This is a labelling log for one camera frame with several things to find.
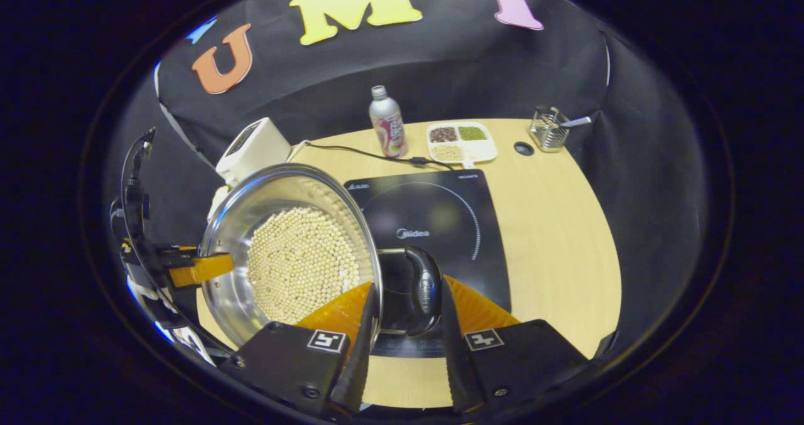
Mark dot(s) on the silver drink bottle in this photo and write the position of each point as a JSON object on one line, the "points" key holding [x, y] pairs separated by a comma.
{"points": [[387, 123]]}

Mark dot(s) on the black table grommet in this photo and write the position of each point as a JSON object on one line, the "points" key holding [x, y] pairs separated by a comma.
{"points": [[523, 148]]}

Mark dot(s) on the white divided bean plate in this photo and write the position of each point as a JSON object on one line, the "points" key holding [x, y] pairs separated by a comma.
{"points": [[461, 144]]}

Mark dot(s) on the white toaster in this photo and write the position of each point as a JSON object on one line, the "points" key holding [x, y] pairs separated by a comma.
{"points": [[254, 149]]}

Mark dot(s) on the stainless steel pot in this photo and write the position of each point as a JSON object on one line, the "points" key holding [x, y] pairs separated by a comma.
{"points": [[232, 224]]}

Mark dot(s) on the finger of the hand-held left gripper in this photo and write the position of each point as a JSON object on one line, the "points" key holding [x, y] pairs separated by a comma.
{"points": [[179, 248], [201, 268]]}

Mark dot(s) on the metal utensil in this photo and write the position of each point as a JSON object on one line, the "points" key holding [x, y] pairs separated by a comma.
{"points": [[578, 122]]}

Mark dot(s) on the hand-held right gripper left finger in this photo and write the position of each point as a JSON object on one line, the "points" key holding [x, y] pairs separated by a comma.
{"points": [[359, 368]]}

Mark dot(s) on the black induction cooktop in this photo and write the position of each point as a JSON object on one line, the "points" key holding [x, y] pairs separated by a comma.
{"points": [[440, 211]]}

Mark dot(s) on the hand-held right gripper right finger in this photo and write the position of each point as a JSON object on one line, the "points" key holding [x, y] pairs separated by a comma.
{"points": [[455, 362]]}

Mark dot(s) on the pile of soybeans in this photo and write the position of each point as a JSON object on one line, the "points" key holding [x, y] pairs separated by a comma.
{"points": [[301, 265]]}

